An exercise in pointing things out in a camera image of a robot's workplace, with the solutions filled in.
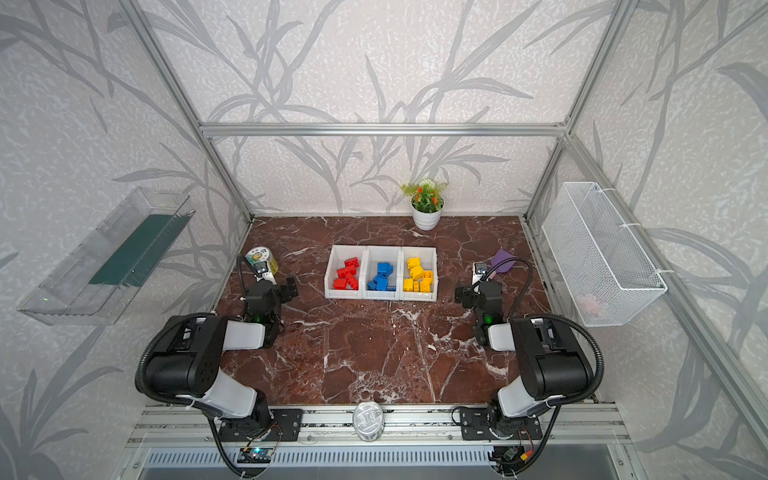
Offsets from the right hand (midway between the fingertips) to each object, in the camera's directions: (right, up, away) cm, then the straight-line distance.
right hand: (477, 271), depth 95 cm
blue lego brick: (-30, +1, +5) cm, 30 cm away
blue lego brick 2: (-34, -5, +1) cm, 34 cm away
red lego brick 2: (-41, -4, +3) cm, 41 cm away
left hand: (-64, +2, -2) cm, 64 cm away
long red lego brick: (-45, -5, +4) cm, 46 cm away
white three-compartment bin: (-35, +5, +5) cm, 36 cm away
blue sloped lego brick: (-32, -2, +3) cm, 32 cm away
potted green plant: (-16, +24, +10) cm, 30 cm away
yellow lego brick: (-20, +3, +7) cm, 22 cm away
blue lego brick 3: (-31, -5, +3) cm, 31 cm away
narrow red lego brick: (-43, -1, +6) cm, 43 cm away
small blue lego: (-28, -6, +3) cm, 29 cm away
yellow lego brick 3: (-22, -4, +1) cm, 23 cm away
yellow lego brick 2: (-19, -1, +5) cm, 20 cm away
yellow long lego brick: (-20, -5, +2) cm, 20 cm away
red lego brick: (-42, +2, +9) cm, 43 cm away
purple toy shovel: (+12, +4, +12) cm, 17 cm away
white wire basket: (+18, +3, -34) cm, 39 cm away
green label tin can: (-71, +5, +4) cm, 71 cm away
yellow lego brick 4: (-16, -5, +4) cm, 18 cm away
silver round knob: (-32, -33, -25) cm, 52 cm away
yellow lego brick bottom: (-15, -2, +4) cm, 16 cm away
